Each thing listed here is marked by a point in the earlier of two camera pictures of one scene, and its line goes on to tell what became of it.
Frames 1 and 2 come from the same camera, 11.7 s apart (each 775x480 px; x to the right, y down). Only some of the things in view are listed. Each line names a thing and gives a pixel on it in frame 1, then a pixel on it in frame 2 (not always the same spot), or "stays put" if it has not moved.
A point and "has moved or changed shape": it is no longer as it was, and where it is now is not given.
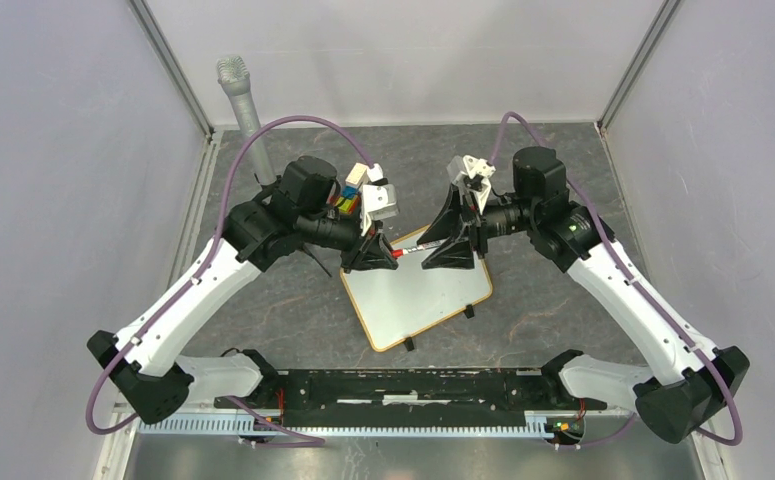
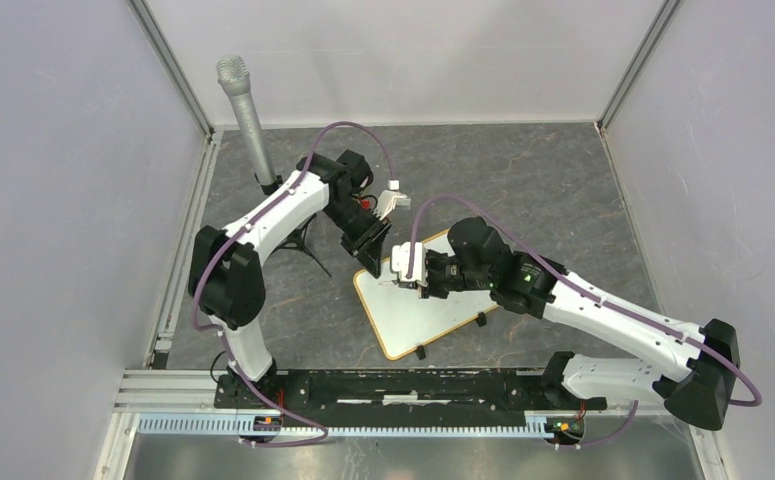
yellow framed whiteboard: x=397 y=306 has moved or changed shape
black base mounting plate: x=411 y=399 stays put
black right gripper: x=465 y=225 to x=430 y=290
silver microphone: x=234 y=78 stays put
